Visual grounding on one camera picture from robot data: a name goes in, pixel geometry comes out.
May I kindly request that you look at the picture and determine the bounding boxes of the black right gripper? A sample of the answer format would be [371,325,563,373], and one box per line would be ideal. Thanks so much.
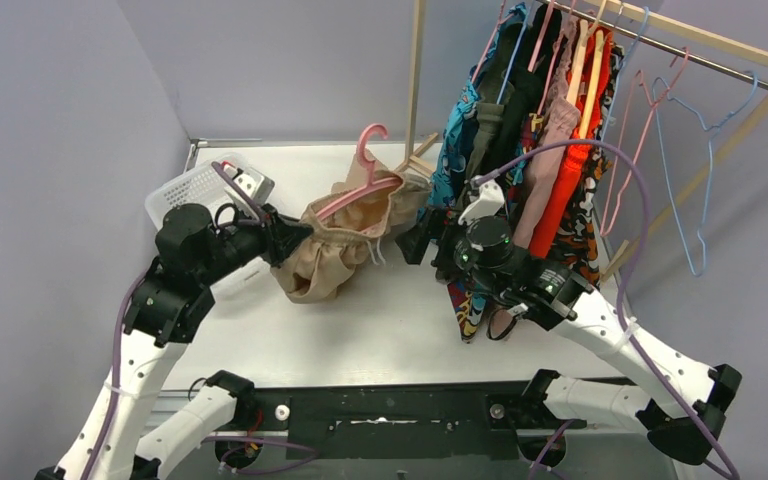
[396,205,506,297]

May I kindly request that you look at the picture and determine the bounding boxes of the beige shorts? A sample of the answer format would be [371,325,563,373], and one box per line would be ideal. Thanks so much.
[271,161,432,304]

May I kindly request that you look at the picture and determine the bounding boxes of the pink plastic hanger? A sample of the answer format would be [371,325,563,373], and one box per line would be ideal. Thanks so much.
[316,123,403,220]

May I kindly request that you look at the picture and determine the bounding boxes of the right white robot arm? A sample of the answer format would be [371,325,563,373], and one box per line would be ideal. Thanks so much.
[396,208,742,465]

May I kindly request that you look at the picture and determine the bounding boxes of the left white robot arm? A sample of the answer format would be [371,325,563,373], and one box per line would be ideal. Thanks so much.
[36,203,313,479]

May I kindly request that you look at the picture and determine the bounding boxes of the turquoise shark print shorts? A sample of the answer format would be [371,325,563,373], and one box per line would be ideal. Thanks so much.
[426,3,529,208]

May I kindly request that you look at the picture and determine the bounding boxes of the black orange patterned shorts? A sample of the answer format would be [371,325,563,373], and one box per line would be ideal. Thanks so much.
[550,39,625,285]

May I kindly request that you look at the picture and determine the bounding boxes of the olive green shorts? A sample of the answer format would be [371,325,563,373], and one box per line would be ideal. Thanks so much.
[456,22,524,207]

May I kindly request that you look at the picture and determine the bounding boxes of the dusty pink shorts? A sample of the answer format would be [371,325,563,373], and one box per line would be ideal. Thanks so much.
[487,19,583,342]

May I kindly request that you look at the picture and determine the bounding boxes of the orange red shorts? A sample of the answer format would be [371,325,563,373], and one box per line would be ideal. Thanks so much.
[531,27,613,257]

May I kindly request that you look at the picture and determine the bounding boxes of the white perforated plastic basket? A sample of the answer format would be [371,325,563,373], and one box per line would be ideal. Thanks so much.
[144,153,268,299]

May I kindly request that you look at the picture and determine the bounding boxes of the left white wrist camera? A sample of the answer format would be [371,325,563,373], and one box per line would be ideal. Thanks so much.
[228,168,275,218]

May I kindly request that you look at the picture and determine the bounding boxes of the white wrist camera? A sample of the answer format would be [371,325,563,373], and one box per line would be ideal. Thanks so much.
[458,180,505,226]
[228,168,275,218]

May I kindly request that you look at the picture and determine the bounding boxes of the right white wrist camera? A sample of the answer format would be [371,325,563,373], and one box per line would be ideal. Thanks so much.
[458,180,505,226]

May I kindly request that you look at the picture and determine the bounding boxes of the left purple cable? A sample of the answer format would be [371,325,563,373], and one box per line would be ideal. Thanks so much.
[79,161,273,480]

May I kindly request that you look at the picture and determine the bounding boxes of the purple cable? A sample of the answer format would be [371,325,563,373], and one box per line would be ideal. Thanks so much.
[470,139,743,480]
[79,161,273,480]

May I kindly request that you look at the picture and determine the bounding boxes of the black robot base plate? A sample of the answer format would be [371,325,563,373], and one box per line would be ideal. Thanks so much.
[218,380,562,460]

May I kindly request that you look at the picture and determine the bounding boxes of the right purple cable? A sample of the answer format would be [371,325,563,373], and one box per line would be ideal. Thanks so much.
[470,139,743,480]

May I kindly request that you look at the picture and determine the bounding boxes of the empty blue wire hanger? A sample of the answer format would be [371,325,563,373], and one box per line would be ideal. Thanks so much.
[651,71,760,278]

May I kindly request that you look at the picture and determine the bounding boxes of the metal clothes rail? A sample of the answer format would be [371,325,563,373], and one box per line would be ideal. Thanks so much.
[555,1,768,92]

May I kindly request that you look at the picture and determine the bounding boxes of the wooden clothes rack frame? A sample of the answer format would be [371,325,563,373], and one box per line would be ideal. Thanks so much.
[394,0,768,285]

